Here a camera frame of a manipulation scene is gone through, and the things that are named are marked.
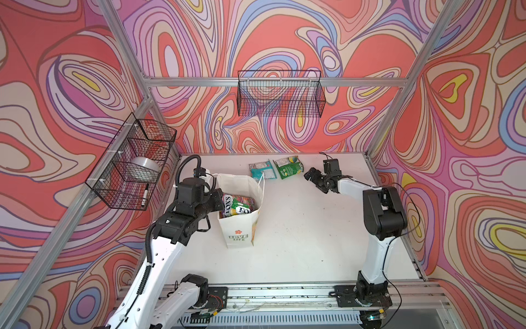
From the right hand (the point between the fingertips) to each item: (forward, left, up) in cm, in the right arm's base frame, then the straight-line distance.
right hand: (311, 182), depth 103 cm
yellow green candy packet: (-23, +32, +19) cm, 44 cm away
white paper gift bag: (-31, +33, +13) cm, 47 cm away
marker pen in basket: (-20, +66, +23) cm, 73 cm away
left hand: (-21, +38, +23) cm, 49 cm away
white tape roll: (-15, +66, +30) cm, 74 cm away
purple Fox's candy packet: (-18, +38, +14) cm, 45 cm away
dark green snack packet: (+10, +10, +1) cm, 14 cm away
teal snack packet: (+10, +27, +1) cm, 29 cm away
